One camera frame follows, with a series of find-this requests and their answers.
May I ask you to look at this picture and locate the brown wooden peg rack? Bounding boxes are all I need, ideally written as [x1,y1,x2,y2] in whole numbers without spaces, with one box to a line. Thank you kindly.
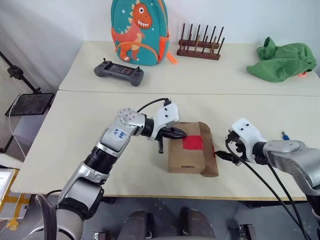
[176,23,225,61]

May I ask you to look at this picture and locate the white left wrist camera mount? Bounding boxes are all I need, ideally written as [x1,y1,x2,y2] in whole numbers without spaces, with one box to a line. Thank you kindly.
[149,101,181,141]

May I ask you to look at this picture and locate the green crumpled cloth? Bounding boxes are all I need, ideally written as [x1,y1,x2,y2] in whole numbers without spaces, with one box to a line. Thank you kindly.
[246,36,318,83]

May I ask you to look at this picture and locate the black flat tray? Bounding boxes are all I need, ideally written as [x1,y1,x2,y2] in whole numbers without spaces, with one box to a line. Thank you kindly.
[4,92,55,117]

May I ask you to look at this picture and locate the thin white cable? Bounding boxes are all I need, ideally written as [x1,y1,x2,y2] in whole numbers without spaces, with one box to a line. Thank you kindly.
[8,94,27,163]

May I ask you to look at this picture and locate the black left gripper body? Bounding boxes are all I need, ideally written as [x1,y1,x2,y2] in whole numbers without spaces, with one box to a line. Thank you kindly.
[156,122,176,142]

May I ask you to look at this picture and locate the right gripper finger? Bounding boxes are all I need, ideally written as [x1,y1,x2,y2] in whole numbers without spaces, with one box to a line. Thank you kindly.
[215,149,234,162]

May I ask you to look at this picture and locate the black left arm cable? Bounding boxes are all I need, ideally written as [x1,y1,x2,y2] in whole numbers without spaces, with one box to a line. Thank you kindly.
[136,97,172,113]

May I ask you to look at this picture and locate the dark rounded brown shape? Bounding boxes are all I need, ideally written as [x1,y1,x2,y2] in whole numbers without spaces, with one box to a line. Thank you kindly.
[123,209,153,240]
[179,207,216,240]

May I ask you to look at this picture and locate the cardboard box with red tape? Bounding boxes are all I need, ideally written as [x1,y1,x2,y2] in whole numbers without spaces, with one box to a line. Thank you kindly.
[167,121,220,179]

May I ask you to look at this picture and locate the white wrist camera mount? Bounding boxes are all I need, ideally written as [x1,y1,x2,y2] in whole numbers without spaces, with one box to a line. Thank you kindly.
[149,101,181,141]
[231,117,267,161]

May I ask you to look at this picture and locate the black stand pole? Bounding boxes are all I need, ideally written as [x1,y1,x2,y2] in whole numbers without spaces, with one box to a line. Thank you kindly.
[0,51,42,95]

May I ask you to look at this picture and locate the teal dinosaur backpack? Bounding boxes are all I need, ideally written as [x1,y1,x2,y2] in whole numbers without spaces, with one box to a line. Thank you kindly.
[110,0,179,67]

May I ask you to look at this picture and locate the dark curved strap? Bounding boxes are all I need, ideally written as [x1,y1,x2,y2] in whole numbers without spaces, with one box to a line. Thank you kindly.
[34,194,59,240]

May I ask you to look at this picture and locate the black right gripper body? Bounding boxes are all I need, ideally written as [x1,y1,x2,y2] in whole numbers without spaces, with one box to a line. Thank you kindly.
[225,130,247,166]

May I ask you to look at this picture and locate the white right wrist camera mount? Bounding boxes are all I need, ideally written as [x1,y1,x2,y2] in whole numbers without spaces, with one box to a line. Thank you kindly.
[231,117,267,161]

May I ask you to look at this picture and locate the grey handheld remote controller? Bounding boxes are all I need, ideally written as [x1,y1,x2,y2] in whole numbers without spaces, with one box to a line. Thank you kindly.
[93,57,145,88]

